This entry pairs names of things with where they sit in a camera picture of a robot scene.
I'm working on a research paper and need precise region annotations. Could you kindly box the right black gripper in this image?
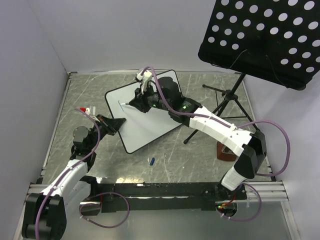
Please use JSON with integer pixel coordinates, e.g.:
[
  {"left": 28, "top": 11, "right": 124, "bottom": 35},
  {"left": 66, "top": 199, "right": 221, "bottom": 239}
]
[{"left": 129, "top": 82, "right": 171, "bottom": 114}]

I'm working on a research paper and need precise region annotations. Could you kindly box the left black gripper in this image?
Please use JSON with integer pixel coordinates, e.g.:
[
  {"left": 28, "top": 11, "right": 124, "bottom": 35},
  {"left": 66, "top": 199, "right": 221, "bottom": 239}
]
[{"left": 87, "top": 114, "right": 126, "bottom": 150}]

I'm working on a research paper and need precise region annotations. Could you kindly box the white whiteboard black frame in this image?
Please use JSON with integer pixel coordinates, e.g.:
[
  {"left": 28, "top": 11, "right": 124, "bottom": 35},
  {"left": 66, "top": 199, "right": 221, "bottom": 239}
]
[{"left": 104, "top": 81, "right": 181, "bottom": 154}]

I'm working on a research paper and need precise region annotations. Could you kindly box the blue marker cap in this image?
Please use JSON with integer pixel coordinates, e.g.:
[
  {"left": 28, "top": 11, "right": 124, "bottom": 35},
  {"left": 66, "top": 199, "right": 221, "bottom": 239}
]
[{"left": 149, "top": 157, "right": 155, "bottom": 166}]

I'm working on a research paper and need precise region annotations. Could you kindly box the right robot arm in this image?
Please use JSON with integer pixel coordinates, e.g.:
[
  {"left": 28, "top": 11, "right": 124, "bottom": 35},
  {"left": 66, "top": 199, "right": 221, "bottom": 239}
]
[{"left": 128, "top": 74, "right": 267, "bottom": 199}]

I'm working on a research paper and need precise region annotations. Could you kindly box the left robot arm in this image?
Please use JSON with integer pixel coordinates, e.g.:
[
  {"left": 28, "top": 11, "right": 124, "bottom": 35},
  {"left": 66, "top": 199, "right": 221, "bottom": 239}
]
[{"left": 21, "top": 113, "right": 126, "bottom": 240}]

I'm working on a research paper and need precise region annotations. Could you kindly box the black perforated music stand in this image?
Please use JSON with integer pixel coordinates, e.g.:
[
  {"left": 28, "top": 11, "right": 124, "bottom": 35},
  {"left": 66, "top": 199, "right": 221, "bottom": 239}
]
[{"left": 183, "top": 0, "right": 320, "bottom": 145}]

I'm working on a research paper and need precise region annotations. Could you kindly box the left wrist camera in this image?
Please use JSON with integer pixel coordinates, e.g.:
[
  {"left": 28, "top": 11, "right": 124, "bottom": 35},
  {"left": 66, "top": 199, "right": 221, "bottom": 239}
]
[{"left": 79, "top": 105, "right": 96, "bottom": 117}]

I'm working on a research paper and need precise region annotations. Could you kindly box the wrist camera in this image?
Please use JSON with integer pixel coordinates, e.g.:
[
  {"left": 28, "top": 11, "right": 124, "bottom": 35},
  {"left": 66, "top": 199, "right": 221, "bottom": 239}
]
[
  {"left": 135, "top": 70, "right": 153, "bottom": 95},
  {"left": 79, "top": 105, "right": 96, "bottom": 117}
]

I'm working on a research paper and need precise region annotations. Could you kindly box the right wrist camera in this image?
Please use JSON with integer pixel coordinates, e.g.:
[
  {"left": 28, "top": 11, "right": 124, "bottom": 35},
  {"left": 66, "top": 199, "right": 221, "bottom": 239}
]
[{"left": 135, "top": 70, "right": 153, "bottom": 95}]

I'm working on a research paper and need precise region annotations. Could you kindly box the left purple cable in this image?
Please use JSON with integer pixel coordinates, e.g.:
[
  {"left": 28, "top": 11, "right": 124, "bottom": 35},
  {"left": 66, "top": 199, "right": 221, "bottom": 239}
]
[{"left": 34, "top": 107, "right": 101, "bottom": 240}]

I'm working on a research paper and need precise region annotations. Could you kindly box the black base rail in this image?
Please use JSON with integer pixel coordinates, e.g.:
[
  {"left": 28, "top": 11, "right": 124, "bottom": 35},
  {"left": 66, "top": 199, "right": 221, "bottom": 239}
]
[{"left": 84, "top": 182, "right": 247, "bottom": 213}]

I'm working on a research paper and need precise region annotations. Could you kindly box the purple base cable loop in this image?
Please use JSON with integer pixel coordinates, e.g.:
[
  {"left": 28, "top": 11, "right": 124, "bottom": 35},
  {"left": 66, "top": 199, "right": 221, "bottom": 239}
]
[{"left": 79, "top": 191, "right": 130, "bottom": 229}]

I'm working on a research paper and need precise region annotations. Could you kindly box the aluminium frame rail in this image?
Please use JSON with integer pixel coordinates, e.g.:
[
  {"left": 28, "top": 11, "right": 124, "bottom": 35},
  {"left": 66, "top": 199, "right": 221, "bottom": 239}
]
[{"left": 245, "top": 181, "right": 289, "bottom": 202}]

